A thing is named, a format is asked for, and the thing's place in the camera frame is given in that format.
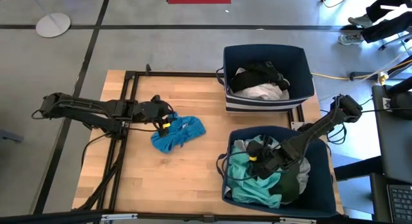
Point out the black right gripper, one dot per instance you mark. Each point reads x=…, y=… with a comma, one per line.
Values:
x=275, y=158

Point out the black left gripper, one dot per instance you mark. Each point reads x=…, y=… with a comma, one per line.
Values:
x=151, y=110

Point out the bright blue garment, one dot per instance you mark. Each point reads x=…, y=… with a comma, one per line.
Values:
x=188, y=130

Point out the teal garment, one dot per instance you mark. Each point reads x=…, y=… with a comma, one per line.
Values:
x=248, y=188

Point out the dark green garment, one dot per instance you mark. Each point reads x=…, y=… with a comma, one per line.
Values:
x=286, y=185

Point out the large white garment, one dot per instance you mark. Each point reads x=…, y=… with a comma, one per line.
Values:
x=264, y=92

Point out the black garment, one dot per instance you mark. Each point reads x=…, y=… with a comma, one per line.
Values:
x=254, y=77

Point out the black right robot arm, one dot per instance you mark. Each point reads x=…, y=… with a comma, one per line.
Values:
x=315, y=130

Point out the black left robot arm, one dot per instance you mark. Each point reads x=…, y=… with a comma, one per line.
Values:
x=80, y=109

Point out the navy striped fabric bin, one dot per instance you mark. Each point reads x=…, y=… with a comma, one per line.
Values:
x=318, y=192
x=289, y=56

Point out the black desk foot bar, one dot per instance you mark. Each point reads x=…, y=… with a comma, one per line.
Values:
x=357, y=169
x=367, y=76

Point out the black desk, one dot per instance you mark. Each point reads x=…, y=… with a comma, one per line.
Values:
x=396, y=143

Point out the yellow white plug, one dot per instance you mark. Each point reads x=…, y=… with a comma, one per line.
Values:
x=383, y=78

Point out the person's grey shoe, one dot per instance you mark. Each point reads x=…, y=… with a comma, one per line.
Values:
x=361, y=21
x=351, y=39

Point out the grey floor object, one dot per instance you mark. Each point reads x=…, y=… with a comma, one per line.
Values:
x=11, y=137

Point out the black rounded object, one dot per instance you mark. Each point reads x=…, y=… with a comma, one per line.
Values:
x=402, y=98

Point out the grey chair base leg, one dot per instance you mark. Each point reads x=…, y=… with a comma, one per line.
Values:
x=392, y=42

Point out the person's leg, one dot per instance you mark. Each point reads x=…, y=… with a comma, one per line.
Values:
x=386, y=6
x=383, y=29

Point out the black aluminium table frame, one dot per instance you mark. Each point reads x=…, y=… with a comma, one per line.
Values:
x=112, y=172

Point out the black bar with silver bracket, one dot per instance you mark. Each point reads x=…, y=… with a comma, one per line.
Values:
x=48, y=217

